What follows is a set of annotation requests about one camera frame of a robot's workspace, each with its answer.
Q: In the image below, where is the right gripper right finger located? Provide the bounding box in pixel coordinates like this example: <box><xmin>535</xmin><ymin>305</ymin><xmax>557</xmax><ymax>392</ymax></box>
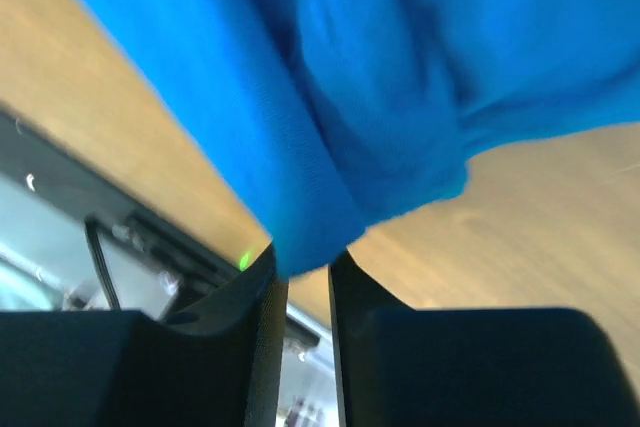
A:
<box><xmin>329</xmin><ymin>254</ymin><xmax>639</xmax><ymax>426</ymax></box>

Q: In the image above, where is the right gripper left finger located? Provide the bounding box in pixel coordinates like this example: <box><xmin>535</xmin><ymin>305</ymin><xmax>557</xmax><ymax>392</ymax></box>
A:
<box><xmin>1</xmin><ymin>249</ymin><xmax>288</xmax><ymax>426</ymax></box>

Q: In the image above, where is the blue t shirt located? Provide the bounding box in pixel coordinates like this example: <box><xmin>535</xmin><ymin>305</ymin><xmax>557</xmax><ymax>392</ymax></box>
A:
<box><xmin>83</xmin><ymin>0</ymin><xmax>639</xmax><ymax>278</ymax></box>

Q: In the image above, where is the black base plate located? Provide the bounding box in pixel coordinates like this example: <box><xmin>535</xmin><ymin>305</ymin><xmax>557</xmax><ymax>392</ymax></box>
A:
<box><xmin>0</xmin><ymin>101</ymin><xmax>331</xmax><ymax>348</ymax></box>

